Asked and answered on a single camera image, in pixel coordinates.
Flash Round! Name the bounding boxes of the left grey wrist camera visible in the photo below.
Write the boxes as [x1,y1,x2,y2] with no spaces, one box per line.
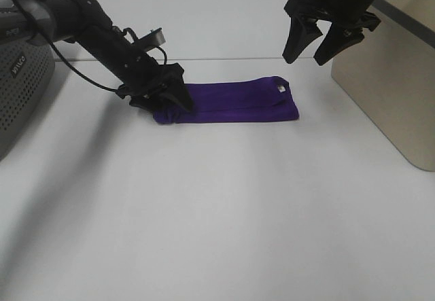
[132,28,166,50]

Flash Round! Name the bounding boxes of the grey perforated plastic basket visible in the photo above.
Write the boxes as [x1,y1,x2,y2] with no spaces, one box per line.
[1,0,55,159]

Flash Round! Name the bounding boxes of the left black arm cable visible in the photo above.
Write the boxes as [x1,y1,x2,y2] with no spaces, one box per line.
[0,0,169,93]

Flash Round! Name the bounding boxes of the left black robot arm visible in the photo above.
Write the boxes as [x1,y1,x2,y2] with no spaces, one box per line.
[1,0,194,112]

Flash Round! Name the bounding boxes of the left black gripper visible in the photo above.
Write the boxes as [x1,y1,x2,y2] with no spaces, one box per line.
[111,48,193,113]

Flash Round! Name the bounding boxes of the beige plastic storage bin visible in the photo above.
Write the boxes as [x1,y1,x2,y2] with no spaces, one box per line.
[331,0,434,171]

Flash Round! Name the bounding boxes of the purple towel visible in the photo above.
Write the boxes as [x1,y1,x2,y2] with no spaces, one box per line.
[153,76,300,124]

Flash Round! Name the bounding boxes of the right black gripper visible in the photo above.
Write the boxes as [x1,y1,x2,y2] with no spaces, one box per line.
[282,0,381,65]

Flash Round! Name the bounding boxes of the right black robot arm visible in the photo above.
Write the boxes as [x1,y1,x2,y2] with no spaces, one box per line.
[282,0,381,65]

